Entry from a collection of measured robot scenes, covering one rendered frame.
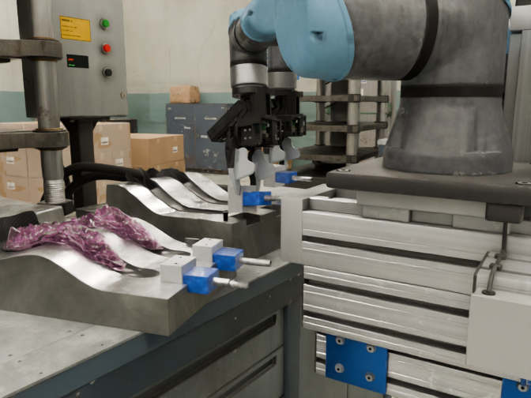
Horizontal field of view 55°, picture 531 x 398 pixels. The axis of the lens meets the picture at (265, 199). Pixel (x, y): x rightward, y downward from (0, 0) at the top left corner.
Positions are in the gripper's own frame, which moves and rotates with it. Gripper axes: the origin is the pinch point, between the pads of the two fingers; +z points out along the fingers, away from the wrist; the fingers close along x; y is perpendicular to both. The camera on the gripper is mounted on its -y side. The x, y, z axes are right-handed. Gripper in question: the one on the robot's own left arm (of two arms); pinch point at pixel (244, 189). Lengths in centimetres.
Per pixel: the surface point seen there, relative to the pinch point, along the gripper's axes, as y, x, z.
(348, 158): -152, 361, -38
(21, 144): -73, -6, -16
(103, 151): -333, 218, -51
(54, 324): -5.0, -39.6, 19.6
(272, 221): 1.4, 7.5, 7.0
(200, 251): 4.7, -18.8, 10.7
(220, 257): 7.9, -17.3, 11.8
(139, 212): -24.5, -6.5, 4.0
